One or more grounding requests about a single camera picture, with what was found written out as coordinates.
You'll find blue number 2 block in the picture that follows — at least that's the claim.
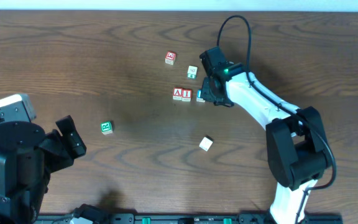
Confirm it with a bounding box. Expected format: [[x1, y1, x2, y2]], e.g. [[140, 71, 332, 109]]
[[196, 90, 205, 103]]

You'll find red letter I block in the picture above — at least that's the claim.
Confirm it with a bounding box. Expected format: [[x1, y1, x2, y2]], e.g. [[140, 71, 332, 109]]
[[181, 89, 192, 102]]

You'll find red letter A block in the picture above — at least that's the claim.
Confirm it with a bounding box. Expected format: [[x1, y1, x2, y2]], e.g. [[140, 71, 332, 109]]
[[172, 88, 183, 101]]

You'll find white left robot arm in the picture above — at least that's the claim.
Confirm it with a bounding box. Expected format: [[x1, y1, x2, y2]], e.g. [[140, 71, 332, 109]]
[[0, 116, 86, 223]]

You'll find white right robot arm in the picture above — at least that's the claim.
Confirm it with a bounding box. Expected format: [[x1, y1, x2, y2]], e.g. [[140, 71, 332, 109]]
[[199, 47, 336, 223]]

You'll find green number 4 block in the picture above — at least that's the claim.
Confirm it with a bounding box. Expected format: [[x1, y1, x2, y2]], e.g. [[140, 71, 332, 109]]
[[187, 65, 198, 80]]

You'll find red number 3 block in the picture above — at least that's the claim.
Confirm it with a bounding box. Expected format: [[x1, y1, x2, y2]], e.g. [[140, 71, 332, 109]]
[[165, 51, 177, 65]]

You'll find green letter R block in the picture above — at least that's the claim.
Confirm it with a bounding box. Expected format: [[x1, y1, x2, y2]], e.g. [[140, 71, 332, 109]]
[[100, 121, 114, 135]]

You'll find plain wooden ball block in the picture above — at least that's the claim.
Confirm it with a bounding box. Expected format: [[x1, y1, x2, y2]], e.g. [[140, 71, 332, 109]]
[[199, 136, 213, 151]]

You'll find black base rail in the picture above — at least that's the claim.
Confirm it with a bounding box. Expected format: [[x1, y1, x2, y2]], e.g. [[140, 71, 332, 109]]
[[35, 203, 343, 224]]

